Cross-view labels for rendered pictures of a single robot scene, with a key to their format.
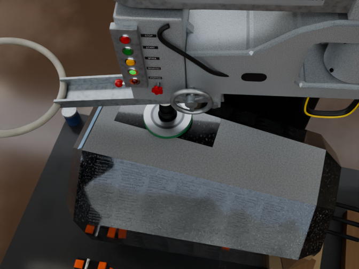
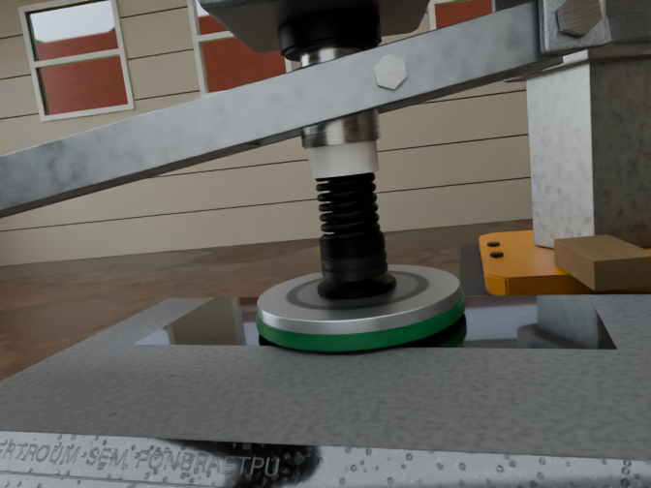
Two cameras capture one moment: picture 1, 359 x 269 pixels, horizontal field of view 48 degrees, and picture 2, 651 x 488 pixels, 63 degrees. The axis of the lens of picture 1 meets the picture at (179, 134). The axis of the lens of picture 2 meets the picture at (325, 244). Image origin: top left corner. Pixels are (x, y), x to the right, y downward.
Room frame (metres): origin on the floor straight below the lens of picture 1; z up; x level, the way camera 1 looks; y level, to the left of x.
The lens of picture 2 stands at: (0.39, 0.10, 1.04)
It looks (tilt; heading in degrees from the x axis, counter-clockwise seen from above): 10 degrees down; 357
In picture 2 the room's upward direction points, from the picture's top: 7 degrees counter-clockwise
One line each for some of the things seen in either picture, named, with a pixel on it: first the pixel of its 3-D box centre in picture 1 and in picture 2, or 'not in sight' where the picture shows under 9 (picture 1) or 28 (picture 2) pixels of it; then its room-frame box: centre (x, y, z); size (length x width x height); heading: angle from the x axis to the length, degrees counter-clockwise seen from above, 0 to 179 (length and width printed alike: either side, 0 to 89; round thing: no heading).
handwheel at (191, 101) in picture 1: (192, 93); not in sight; (0.79, -0.06, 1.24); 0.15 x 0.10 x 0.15; 81
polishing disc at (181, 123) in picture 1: (167, 115); (357, 293); (0.93, 0.04, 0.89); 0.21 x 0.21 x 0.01
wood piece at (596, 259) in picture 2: not in sight; (602, 259); (1.25, -0.42, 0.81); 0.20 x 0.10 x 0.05; 169
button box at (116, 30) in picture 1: (131, 57); not in sight; (0.83, 0.13, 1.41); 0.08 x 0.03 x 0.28; 81
